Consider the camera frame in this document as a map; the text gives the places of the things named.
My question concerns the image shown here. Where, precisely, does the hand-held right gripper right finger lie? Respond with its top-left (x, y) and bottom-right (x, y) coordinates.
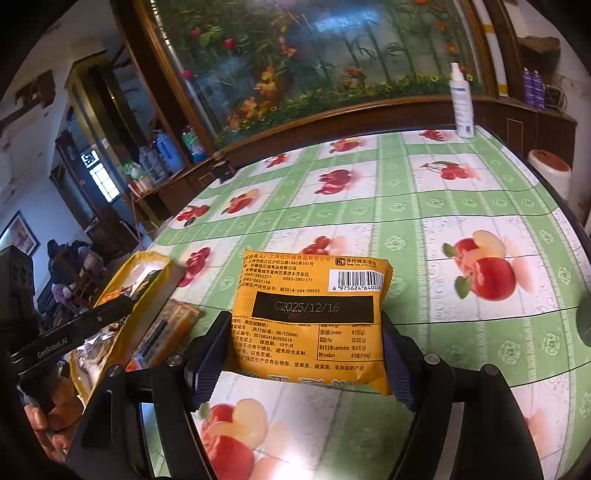
top-left (380, 315), bottom-right (546, 480)

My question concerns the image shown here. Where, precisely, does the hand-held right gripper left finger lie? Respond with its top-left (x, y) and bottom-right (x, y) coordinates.
top-left (64, 311), bottom-right (232, 480)

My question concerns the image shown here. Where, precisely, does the orange snack packet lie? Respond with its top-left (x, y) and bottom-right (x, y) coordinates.
top-left (133, 299), bottom-right (205, 371)
top-left (225, 248), bottom-right (394, 398)

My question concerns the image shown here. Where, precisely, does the white foam box yellow tape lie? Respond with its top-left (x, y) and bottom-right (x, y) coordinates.
top-left (69, 251), bottom-right (186, 403)

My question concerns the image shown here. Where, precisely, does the person's left hand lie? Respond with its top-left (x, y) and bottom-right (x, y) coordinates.
top-left (24, 376), bottom-right (87, 463)

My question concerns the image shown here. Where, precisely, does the green fruit print tablecloth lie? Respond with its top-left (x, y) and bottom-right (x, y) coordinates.
top-left (148, 124), bottom-right (591, 480)

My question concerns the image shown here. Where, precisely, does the wooden sideboard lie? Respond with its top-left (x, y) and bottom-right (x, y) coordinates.
top-left (129, 157), bottom-right (232, 219)

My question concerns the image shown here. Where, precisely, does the dark glass bottle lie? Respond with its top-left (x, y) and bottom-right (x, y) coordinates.
top-left (213, 154), bottom-right (236, 184)

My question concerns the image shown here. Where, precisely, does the clear water jug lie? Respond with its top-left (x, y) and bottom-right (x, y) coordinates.
top-left (139, 145), bottom-right (162, 181)

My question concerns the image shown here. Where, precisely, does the blue thermos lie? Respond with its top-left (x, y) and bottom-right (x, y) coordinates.
top-left (154, 131), bottom-right (185, 174)

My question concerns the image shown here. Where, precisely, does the green printed packet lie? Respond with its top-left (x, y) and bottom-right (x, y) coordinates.
top-left (181, 126), bottom-right (208, 162)

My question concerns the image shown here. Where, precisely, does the white bucket brown top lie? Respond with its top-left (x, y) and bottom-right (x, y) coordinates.
top-left (527, 149), bottom-right (573, 186)

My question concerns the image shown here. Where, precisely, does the white spray bottle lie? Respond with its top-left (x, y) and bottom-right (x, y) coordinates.
top-left (450, 62), bottom-right (476, 140)

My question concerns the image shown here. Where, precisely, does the framed wall picture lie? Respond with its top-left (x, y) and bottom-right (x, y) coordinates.
top-left (0, 211), bottom-right (42, 257)

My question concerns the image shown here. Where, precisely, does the coiled cable bundle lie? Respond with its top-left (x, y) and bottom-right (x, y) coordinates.
top-left (545, 83), bottom-right (567, 112)

